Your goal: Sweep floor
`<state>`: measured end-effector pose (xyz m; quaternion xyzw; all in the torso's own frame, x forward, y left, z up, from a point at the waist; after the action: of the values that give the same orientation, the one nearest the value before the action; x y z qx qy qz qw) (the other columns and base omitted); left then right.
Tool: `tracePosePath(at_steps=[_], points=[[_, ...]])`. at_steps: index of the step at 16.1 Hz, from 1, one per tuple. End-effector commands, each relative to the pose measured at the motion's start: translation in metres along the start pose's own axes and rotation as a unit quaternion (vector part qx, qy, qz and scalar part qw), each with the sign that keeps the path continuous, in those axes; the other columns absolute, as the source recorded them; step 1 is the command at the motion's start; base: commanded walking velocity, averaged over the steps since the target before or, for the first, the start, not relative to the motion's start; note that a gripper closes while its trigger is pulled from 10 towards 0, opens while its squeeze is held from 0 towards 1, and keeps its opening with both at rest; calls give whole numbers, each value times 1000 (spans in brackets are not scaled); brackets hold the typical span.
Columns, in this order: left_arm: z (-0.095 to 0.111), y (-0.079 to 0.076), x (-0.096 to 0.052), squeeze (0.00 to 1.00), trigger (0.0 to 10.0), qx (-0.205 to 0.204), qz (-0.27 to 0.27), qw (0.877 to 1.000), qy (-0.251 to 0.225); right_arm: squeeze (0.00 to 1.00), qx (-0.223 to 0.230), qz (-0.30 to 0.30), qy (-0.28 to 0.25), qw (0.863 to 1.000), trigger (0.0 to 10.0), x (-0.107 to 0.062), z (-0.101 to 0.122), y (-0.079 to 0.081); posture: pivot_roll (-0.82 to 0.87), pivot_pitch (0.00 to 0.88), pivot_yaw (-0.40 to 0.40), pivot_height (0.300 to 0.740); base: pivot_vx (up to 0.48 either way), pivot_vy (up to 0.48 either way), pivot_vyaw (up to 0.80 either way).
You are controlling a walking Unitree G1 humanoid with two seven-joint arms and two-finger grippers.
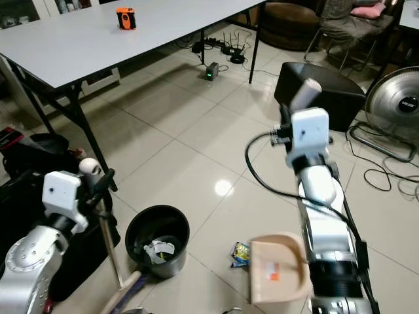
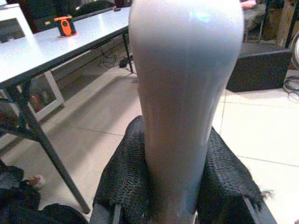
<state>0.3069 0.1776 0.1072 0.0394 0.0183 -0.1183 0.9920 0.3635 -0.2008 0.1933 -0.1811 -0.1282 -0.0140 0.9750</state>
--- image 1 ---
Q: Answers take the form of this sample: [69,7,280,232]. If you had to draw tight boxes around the black box stool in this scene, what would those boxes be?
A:
[274,61,367,133]

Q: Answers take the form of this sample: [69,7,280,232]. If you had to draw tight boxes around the small grey box green light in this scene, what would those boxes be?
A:
[206,62,221,81]

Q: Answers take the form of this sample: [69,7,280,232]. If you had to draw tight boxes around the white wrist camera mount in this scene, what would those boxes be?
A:
[41,171,90,234]
[287,107,331,168]

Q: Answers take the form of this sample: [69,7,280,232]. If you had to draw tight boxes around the brown leather seat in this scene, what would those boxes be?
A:
[258,0,325,51]

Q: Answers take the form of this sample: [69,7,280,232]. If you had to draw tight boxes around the beige long-handled dustpan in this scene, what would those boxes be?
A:
[249,78,323,305]

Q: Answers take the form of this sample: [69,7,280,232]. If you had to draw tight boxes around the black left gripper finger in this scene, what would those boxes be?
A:
[96,166,117,193]

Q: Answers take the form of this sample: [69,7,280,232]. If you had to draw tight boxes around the white glass-door cabinet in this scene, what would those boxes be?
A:
[0,0,122,20]

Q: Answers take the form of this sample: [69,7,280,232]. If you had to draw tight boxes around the black round trash bin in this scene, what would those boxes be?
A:
[125,205,190,280]

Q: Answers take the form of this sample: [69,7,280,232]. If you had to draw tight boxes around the red black package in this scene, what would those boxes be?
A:
[0,127,19,149]

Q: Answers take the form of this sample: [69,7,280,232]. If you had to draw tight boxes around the black floor cable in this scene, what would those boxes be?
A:
[344,128,419,201]

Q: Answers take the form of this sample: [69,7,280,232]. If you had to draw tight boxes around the wooden broom with white knob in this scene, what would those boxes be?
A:
[80,157,146,314]

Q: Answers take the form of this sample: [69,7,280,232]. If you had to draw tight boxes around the crumpled white paper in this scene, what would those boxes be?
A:
[143,239,175,264]

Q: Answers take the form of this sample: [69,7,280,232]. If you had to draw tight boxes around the metal frame chair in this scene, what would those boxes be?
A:
[303,25,407,74]

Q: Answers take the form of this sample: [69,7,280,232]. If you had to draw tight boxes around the grey folding table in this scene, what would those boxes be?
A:
[0,0,266,192]

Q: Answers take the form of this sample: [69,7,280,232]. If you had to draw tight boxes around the orange black device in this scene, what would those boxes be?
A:
[115,7,137,31]

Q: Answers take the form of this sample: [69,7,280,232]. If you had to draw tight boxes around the black power strip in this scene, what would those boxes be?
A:
[191,38,220,54]

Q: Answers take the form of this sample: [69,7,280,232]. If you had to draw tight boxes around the round metal floor fan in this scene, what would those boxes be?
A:
[348,65,419,163]

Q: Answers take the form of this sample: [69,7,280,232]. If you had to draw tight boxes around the seated person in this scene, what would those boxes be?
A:
[320,0,391,44]

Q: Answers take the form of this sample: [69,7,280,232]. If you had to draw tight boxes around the black router with antennas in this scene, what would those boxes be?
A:
[219,29,249,65]

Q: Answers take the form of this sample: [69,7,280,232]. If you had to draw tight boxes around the blue yellow snack wrapper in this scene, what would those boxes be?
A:
[230,241,253,266]

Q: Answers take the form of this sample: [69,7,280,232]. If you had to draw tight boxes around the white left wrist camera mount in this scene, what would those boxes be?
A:
[41,171,90,234]

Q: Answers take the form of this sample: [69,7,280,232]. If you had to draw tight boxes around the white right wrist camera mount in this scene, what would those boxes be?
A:
[287,107,331,168]

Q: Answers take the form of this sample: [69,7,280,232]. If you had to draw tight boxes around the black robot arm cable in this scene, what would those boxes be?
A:
[244,129,357,220]

